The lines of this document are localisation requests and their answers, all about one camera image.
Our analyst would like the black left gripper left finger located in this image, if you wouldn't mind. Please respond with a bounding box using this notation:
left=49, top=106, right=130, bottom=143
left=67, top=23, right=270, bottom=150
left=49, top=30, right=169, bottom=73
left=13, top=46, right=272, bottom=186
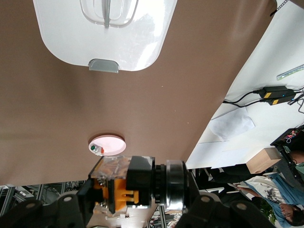
left=0, top=179, right=97, bottom=228

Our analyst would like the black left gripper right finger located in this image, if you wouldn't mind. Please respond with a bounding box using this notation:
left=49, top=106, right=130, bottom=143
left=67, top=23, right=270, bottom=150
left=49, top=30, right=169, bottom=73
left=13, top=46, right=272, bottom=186
left=180, top=170, right=277, bottom=228

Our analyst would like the orange push button switch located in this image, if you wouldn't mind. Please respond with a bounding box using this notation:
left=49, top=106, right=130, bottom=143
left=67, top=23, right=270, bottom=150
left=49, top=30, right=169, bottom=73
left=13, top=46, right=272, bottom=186
left=87, top=155, right=190, bottom=219

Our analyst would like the person in floral shirt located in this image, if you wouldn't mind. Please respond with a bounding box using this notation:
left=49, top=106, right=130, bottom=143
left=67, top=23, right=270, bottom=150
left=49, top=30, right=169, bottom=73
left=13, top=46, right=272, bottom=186
left=235, top=174, right=304, bottom=226

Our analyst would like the wooden block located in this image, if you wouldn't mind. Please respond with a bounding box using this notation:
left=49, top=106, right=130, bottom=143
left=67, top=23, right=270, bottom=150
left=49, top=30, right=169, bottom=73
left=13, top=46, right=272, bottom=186
left=246, top=147, right=282, bottom=174

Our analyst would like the pink round plate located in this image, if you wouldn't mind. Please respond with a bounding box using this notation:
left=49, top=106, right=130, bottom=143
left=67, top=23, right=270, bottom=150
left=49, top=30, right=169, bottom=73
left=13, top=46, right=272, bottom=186
left=88, top=134, right=126, bottom=156

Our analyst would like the white crumpled paper bag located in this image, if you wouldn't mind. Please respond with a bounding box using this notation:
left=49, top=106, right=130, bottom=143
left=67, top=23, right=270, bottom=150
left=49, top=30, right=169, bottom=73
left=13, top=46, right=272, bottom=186
left=209, top=106, right=257, bottom=141

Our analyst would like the person in green shirt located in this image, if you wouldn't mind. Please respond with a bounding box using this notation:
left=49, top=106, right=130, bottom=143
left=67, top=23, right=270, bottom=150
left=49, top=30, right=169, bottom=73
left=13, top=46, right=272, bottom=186
left=288, top=151, right=304, bottom=176

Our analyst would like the black electronics stand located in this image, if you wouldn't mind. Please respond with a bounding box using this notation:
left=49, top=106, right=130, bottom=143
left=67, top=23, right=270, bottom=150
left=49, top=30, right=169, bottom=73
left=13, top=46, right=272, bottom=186
left=270, top=125, right=304, bottom=183

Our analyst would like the black power adapter yellow label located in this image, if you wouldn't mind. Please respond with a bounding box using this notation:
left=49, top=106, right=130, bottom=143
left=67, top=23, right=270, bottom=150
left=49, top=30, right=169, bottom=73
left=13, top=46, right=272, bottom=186
left=258, top=86, right=289, bottom=99
left=268, top=94, right=296, bottom=105

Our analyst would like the transparent green ruler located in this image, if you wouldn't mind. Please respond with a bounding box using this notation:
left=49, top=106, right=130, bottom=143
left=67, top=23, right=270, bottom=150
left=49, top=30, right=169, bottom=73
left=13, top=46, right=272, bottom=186
left=276, top=64, right=304, bottom=81

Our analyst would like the white storage box lid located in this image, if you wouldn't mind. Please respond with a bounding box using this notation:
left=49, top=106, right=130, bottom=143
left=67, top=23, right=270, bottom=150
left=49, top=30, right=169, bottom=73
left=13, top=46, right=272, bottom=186
left=32, top=0, right=178, bottom=74

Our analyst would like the aluminium frame rack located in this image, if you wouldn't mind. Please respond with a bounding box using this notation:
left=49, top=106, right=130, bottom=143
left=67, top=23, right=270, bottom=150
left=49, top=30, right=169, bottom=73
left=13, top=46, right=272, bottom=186
left=0, top=180, right=91, bottom=207

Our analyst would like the black adapter cable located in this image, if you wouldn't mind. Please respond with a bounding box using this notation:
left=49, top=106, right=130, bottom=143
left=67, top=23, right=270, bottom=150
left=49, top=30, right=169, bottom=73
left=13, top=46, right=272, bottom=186
left=234, top=98, right=271, bottom=108
left=222, top=90, right=262, bottom=104

